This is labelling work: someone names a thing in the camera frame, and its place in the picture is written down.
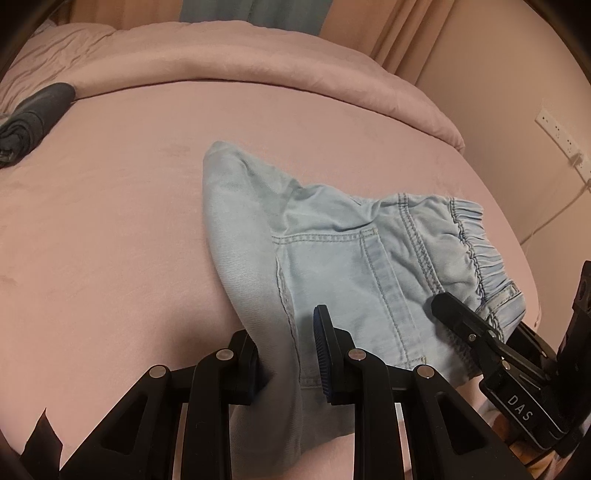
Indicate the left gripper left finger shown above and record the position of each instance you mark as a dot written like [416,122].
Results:
[173,423]

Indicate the pink bed sheet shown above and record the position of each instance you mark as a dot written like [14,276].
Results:
[104,264]

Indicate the person's right hand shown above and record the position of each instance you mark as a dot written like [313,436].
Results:
[535,460]

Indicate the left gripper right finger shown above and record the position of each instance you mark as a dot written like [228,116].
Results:
[408,423]

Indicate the pink curtain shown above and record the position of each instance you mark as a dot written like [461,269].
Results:
[399,35]

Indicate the pink duvet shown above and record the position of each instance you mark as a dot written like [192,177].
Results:
[97,59]

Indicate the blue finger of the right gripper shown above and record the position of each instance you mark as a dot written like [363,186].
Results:
[481,341]
[529,352]

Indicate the teal curtain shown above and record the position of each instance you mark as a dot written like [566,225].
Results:
[305,16]

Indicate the folded dark blue jeans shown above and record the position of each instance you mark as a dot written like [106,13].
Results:
[32,120]

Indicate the light blue strawberry pants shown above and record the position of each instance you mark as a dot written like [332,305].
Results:
[281,248]

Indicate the white wall socket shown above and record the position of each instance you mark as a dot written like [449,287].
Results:
[578,159]

